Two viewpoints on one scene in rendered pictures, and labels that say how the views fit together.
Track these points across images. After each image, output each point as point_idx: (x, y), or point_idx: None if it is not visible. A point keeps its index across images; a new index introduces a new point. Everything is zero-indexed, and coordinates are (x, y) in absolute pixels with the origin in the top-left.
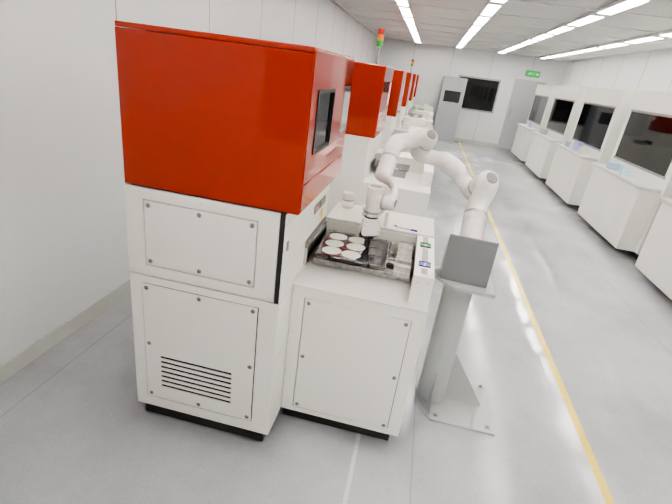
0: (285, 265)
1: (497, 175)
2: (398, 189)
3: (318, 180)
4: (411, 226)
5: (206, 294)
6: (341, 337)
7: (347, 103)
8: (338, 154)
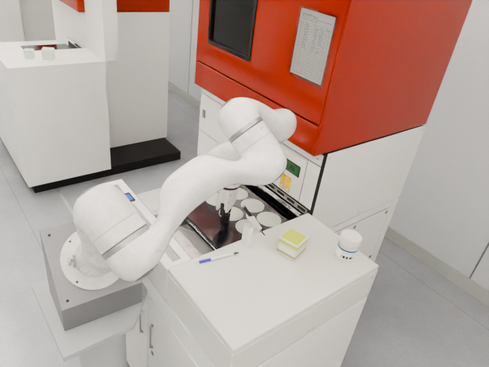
0: (203, 130)
1: (81, 199)
2: (210, 154)
3: (227, 84)
4: (223, 275)
5: None
6: None
7: (319, 42)
8: (294, 108)
